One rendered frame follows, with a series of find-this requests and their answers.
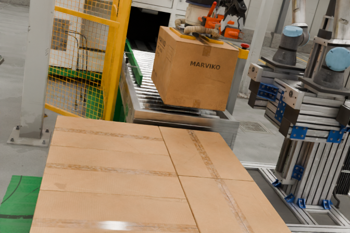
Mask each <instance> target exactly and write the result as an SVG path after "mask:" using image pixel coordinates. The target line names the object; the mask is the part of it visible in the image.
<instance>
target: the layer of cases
mask: <svg viewBox="0 0 350 233"><path fill-rule="evenodd" d="M29 233H292V232H291V231H290V229H289V228H288V226H287V225H286V224H285V222H284V221H283V219H282V218H281V217H280V215H279V214H278V213H277V211H276V210H275V209H274V207H273V206H272V205H271V203H270V202H269V201H268V199H267V198H266V196H265V195H264V194H263V192H262V191H261V190H260V188H259V187H258V186H257V184H256V183H255V182H254V180H253V179H252V177H251V176H250V175H249V173H248V172H247V170H246V169H245V168H244V166H243V165H242V163H241V162H240V161H239V160H238V158H237V157H236V155H235V154H234V153H233V151H232V150H231V149H230V147H229V146H228V144H227V143H226V142H225V140H224V139H223V138H222V136H221V135H220V134H219V133H215V132H206V131H196V130H186V129H181V128H172V127H162V126H159V127H158V126H152V125H143V124H133V123H124V122H114V121H105V120H96V119H86V118H76V117H71V116H61V115H58V116H57V119H56V123H55V127H54V132H53V136H52V140H51V145H50V148H49V152H48V156H47V160H46V165H45V169H44V174H43V178H42V182H41V186H40V191H39V195H38V198H37V202H36V207H35V211H34V215H33V220H32V224H31V228H30V232H29Z"/></svg>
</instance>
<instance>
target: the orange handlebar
mask: <svg viewBox="0 0 350 233"><path fill-rule="evenodd" d="M216 19H217V18H216ZM222 19H224V18H223V17H222V18H221V19H218V20H220V22H221V21H222ZM198 20H199V21H201V22H202V18H201V17H198ZM207 24H208V25H209V26H210V27H211V28H215V24H221V23H217V22H211V21H208V23H207ZM227 24H234V21H232V20H230V21H229V22H228V23H227ZM228 34H229V35H231V36H238V33H237V32H233V31H229V32H228Z"/></svg>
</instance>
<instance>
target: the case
mask: <svg viewBox="0 0 350 233"><path fill-rule="evenodd" d="M238 55H239V50H237V49H236V48H234V47H232V46H231V45H229V44H227V43H225V42H224V43H223V44H216V43H210V42H208V41H206V40H205V39H203V38H201V37H200V36H199V37H196V39H195V40H191V39H187V38H180V37H179V36H177V35H176V34H175V33H173V32H172V31H171V30H170V28H169V27H163V26H160V29H159V35H158V40H157V46H156V52H155V58H154V63H153V69H152V75H151V79H152V81H153V83H154V85H155V87H156V89H157V91H158V93H159V95H160V97H161V98H162V100H163V102H164V104H165V105H174V106H182V107H191V108H200V109H208V110H217V111H225V109H226V105H227V101H228V97H229V92H230V88H231V84H232V79H233V75H234V71H235V66H236V62H237V59H238Z"/></svg>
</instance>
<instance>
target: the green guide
mask: <svg viewBox="0 0 350 233"><path fill-rule="evenodd" d="M124 47H125V50H126V52H125V51H124V53H127V55H128V58H129V61H130V64H131V65H128V67H132V70H133V73H134V75H135V78H136V81H137V84H138V85H142V80H143V74H142V72H141V69H140V67H139V65H138V63H137V60H136V58H135V56H134V53H133V51H132V49H131V46H130V44H129V42H128V40H127V39H126V42H125V46H124ZM128 67H127V71H128Z"/></svg>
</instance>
